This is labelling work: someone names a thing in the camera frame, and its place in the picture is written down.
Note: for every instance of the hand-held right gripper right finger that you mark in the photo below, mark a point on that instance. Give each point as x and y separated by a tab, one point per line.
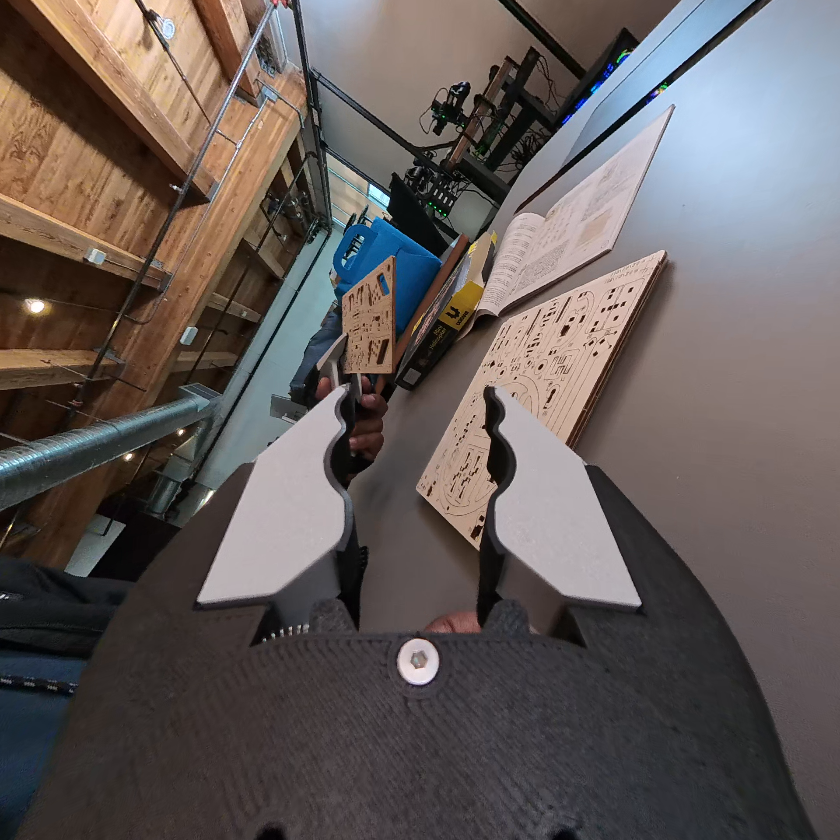
558	525

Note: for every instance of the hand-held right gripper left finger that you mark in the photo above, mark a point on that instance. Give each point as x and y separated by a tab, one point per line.
282	525

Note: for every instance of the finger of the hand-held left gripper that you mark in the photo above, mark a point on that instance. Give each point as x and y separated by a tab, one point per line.
334	358

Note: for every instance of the small wooden puzzle sheet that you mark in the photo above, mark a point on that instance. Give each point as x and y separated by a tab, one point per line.
374	315

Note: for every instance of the grey desk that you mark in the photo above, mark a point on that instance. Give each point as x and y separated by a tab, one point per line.
722	394
656	23

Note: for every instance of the person's left hand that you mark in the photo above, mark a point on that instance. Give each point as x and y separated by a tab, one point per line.
369	426

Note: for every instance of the person's right hand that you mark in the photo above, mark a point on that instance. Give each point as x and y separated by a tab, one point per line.
456	622

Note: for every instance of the black and yellow puzzle box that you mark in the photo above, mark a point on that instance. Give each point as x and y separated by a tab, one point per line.
439	328

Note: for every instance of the blue felt bag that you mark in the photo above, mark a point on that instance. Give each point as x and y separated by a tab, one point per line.
407	262

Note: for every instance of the stack of large wooden puzzle sheets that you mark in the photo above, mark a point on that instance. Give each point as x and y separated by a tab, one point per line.
564	367

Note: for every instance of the black monitor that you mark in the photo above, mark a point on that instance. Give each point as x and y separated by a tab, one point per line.
413	210

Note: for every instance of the person's dark jacket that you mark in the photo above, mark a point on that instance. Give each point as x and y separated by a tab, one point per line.
52	604

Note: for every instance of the open instruction booklet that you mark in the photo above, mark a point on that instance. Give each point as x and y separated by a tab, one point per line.
577	223

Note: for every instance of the black equipment rack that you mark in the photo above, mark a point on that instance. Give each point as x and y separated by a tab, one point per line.
518	118

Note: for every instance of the round ceiling lamp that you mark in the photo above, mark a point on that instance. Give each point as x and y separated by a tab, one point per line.
35	306

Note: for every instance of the person's blue pants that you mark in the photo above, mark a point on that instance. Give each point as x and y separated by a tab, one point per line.
26	754

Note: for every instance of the round white smoke detector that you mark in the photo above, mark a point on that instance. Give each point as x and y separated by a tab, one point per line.
167	28

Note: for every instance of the colourful lit screen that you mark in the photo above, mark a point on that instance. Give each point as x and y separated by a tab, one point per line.
600	72

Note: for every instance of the spiral metal ventilation duct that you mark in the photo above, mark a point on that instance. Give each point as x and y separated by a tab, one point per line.
98	446

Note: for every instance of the black ceiling rail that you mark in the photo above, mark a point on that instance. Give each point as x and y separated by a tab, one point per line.
311	98

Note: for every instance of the black camera on stand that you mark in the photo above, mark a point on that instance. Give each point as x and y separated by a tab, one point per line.
453	98

